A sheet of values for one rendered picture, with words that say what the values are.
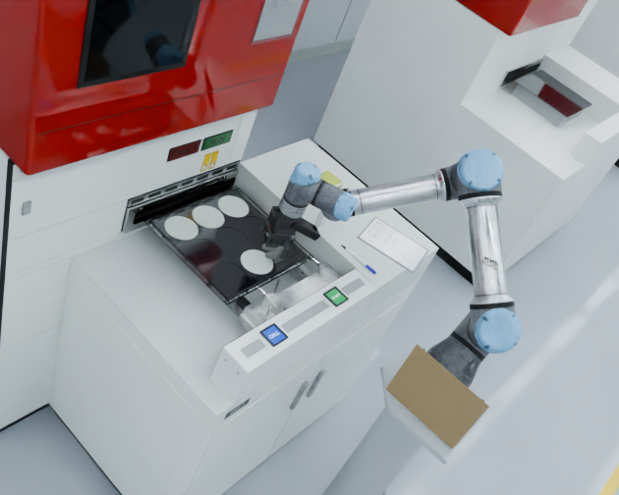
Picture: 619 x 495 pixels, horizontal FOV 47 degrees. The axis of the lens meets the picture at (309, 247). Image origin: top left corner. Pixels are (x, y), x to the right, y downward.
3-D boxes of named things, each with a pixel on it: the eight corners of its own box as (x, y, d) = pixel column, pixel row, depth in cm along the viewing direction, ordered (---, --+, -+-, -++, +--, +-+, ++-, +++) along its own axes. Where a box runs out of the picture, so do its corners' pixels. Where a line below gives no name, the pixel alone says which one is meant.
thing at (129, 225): (121, 230, 209) (126, 206, 203) (228, 189, 240) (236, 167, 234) (124, 234, 209) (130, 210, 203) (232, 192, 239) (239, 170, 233)
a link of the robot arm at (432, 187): (479, 159, 210) (317, 192, 211) (487, 152, 199) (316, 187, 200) (487, 197, 210) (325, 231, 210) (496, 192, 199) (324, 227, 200)
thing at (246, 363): (208, 379, 186) (222, 347, 177) (339, 298, 224) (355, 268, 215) (232, 405, 182) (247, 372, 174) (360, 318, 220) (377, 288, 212)
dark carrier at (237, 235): (150, 222, 209) (150, 220, 209) (234, 190, 233) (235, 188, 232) (227, 300, 198) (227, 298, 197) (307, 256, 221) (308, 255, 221)
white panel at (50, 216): (-1, 277, 187) (7, 158, 161) (224, 190, 243) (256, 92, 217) (6, 284, 186) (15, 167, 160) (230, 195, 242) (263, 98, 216)
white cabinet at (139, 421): (45, 415, 252) (70, 258, 200) (239, 308, 318) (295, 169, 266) (157, 558, 230) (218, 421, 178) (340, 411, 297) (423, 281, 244)
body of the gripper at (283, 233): (258, 230, 207) (271, 199, 200) (286, 232, 211) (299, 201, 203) (265, 249, 203) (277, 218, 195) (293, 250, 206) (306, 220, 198)
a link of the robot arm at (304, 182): (318, 183, 186) (290, 168, 187) (306, 213, 193) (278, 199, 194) (328, 169, 192) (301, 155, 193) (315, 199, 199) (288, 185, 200)
